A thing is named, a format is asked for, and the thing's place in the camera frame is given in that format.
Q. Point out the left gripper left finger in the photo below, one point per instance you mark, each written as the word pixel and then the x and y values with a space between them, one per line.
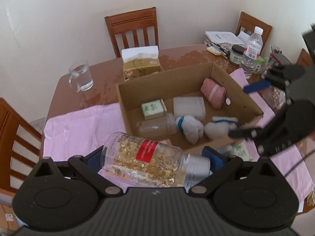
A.
pixel 86 170

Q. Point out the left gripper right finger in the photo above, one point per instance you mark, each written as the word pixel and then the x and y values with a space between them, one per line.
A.
pixel 222 170

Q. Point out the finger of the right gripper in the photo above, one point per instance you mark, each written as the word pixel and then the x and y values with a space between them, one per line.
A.
pixel 257 86
pixel 246 133

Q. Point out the white sock blue band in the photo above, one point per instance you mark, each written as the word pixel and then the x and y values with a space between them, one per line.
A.
pixel 191 127
pixel 220 126

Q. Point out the pink knitted sock roll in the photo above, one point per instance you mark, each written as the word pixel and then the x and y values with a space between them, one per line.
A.
pixel 213 92

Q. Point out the jar of golden capsules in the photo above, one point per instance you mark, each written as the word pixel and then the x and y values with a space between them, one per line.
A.
pixel 130 161

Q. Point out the large clear jar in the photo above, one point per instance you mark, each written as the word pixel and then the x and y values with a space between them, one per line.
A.
pixel 157 127

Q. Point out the green cap small bottle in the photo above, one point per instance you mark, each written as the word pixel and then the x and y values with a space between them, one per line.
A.
pixel 258 65

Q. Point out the clear water bottle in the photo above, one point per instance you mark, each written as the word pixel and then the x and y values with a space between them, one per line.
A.
pixel 252 51

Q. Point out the pink table cloth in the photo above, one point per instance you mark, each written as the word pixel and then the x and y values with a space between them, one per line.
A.
pixel 81 132

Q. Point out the dark lid jar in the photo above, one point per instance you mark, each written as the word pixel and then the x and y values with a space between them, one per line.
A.
pixel 236 54

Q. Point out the stack of papers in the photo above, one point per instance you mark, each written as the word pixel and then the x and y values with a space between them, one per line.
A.
pixel 223 37

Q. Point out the brown cardboard box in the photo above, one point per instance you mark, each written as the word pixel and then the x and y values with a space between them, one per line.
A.
pixel 184 82

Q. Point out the wooden chair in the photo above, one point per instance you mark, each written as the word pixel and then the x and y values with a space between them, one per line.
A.
pixel 11 121
pixel 132 21
pixel 248 23

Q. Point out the green white small box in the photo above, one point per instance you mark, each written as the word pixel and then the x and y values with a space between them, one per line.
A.
pixel 153 109

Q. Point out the glass mug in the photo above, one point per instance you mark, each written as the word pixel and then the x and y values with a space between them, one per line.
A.
pixel 80 77

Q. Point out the gold tissue box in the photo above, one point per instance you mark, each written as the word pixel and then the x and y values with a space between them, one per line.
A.
pixel 140 61

